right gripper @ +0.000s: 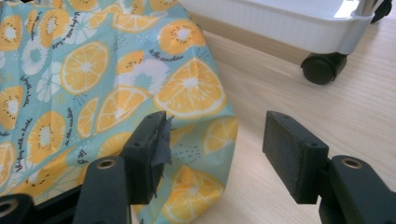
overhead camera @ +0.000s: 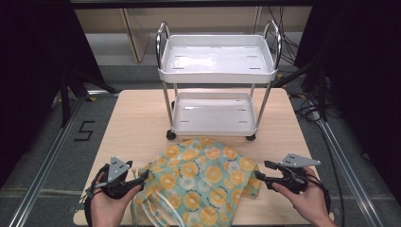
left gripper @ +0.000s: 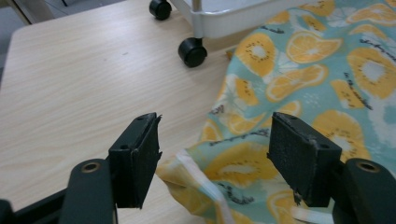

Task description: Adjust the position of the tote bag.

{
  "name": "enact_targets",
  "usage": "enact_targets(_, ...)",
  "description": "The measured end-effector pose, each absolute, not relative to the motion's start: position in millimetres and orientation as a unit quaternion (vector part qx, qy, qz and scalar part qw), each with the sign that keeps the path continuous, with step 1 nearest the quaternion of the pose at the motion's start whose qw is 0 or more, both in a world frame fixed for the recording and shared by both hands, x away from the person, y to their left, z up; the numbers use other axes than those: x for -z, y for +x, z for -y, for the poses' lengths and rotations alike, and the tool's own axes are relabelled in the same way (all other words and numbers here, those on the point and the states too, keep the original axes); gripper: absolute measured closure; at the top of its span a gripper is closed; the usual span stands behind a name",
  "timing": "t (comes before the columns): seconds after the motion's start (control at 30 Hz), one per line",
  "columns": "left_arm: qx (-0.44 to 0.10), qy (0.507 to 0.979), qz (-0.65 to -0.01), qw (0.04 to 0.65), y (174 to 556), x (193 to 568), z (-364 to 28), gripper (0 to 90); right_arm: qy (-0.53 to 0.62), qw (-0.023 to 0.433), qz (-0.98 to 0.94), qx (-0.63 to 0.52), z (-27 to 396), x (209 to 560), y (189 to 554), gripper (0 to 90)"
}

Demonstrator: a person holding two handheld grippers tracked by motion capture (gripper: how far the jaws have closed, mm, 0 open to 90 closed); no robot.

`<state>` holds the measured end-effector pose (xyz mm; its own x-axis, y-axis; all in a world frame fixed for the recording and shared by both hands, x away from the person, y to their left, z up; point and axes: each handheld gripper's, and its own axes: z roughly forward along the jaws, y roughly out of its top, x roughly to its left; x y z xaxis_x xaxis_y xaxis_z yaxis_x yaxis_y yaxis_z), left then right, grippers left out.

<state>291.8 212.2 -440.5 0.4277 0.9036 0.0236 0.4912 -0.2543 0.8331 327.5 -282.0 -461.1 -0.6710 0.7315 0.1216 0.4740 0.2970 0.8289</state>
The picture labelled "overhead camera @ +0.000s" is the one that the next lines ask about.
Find black hanging cables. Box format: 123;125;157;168
268;6;301;65

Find aluminium floor rail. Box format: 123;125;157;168
8;90;121;227
310;100;384;227

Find black metal stand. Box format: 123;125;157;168
60;67;119;127
277;60;329;122

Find green orange-print fabric bag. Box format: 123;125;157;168
131;136;263;227

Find black horizontal bar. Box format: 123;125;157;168
69;0;316;9

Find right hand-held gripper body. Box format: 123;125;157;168
273;153;322;194

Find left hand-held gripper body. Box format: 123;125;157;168
99;156;136;201

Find person's right hand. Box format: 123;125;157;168
272;166;329;221

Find person's left hand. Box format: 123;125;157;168
90;171;142;227

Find light wooden furniture panel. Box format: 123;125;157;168
75;8;313;63

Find black curtain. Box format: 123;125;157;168
0;0;105;187
294;0;401;206

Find white two-tier cart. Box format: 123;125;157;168
155;19;283;142

